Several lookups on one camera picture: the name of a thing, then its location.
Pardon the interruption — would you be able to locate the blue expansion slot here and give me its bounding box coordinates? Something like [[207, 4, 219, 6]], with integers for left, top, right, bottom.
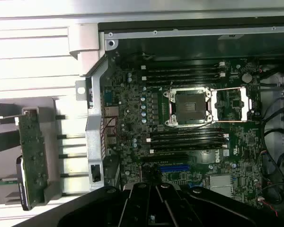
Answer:
[[160, 165, 190, 172]]

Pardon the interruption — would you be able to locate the silver PC case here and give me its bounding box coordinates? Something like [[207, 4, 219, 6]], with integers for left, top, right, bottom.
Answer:
[[75, 16, 284, 220]]

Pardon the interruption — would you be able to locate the wide silver USB port block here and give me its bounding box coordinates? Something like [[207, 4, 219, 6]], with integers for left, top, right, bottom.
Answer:
[[105, 130, 119, 149]]

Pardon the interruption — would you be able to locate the silver finned chipset heat sink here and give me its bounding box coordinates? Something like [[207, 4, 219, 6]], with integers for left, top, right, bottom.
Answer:
[[209, 175, 235, 197]]

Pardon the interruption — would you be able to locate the silver PS2 port block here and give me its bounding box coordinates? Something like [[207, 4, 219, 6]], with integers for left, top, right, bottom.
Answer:
[[104, 117, 118, 130]]

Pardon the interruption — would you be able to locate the black RAM slot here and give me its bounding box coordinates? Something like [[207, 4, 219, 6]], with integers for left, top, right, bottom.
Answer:
[[145, 79, 222, 86], [142, 73, 226, 81], [142, 61, 226, 70], [145, 68, 222, 75], [149, 144, 229, 154], [150, 139, 225, 148], [150, 129, 224, 137], [145, 133, 229, 143]]

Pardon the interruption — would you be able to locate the black cable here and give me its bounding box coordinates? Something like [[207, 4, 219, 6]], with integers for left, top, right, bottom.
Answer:
[[273, 151, 284, 180], [261, 104, 284, 154]]

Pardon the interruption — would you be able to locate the long black expansion slot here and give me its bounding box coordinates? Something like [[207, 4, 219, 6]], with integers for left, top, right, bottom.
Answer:
[[142, 154, 188, 161]]

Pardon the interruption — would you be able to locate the light grey corner fixture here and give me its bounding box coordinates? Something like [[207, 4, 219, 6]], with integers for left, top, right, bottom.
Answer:
[[68, 23, 107, 78]]

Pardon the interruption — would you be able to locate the metal socket cover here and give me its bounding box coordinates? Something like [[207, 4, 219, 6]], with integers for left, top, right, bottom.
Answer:
[[209, 86, 253, 122]]

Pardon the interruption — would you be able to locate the red black twisted wire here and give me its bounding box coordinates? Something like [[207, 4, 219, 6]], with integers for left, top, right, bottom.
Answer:
[[103, 114, 120, 142]]

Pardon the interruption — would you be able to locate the grey plastic parts rack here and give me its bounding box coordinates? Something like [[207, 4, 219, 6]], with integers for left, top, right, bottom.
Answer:
[[0, 96, 62, 206]]

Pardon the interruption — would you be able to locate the CPU socket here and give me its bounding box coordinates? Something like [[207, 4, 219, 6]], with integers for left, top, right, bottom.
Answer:
[[163, 87, 213, 128]]

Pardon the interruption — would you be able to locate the thin red black wire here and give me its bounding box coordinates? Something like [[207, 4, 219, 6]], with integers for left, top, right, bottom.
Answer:
[[260, 198, 280, 217]]

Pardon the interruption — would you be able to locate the green motherboard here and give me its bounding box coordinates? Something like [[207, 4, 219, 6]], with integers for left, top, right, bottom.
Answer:
[[100, 55, 266, 206]]

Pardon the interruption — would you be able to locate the teal serial port connector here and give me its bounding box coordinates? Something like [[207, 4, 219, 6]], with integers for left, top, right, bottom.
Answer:
[[103, 91, 113, 105]]

